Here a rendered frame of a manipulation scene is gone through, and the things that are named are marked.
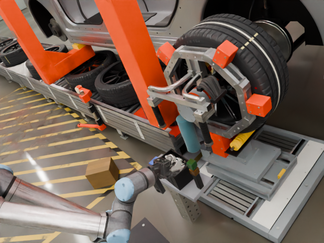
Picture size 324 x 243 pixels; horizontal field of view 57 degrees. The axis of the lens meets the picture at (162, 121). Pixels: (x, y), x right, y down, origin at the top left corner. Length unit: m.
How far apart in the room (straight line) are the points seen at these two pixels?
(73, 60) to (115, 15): 2.09
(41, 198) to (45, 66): 2.33
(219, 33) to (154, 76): 0.56
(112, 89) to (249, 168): 1.52
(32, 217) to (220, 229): 1.21
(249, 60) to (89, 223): 0.99
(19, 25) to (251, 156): 2.59
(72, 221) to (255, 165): 1.23
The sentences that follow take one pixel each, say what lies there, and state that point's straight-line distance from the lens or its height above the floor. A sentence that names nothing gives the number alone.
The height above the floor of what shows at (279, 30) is 0.96.
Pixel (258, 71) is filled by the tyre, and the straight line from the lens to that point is 1.47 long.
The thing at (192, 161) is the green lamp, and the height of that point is 0.66.
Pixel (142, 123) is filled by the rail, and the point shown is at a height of 0.38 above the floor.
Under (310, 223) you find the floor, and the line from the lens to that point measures 2.07.
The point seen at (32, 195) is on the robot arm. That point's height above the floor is 0.94.
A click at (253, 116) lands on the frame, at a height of 0.76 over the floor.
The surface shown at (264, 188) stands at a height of 0.15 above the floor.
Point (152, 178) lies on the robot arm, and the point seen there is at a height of 0.82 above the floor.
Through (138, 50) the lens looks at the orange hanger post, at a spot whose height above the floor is 1.11.
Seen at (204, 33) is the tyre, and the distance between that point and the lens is 1.53.
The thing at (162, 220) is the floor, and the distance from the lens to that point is 2.24.
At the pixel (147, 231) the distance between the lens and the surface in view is 1.85.
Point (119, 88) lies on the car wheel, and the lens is 2.90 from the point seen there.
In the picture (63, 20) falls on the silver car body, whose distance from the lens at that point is 3.76.
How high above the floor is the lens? 1.75
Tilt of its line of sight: 35 degrees down
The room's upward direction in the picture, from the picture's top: 23 degrees counter-clockwise
